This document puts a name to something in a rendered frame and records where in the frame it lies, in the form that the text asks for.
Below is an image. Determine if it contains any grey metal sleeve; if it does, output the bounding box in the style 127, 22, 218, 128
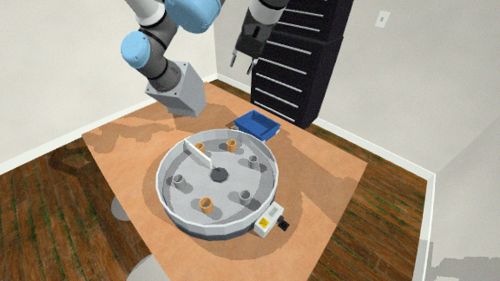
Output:
172, 173, 186, 189
248, 155, 259, 169
239, 189, 252, 206

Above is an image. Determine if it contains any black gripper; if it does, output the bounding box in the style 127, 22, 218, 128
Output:
230, 0, 285, 75

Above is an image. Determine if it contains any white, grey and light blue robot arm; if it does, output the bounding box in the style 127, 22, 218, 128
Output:
121, 0, 226, 92

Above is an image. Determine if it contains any bronze bushing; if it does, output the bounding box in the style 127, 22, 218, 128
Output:
194, 143, 205, 153
227, 140, 236, 153
200, 197, 214, 214

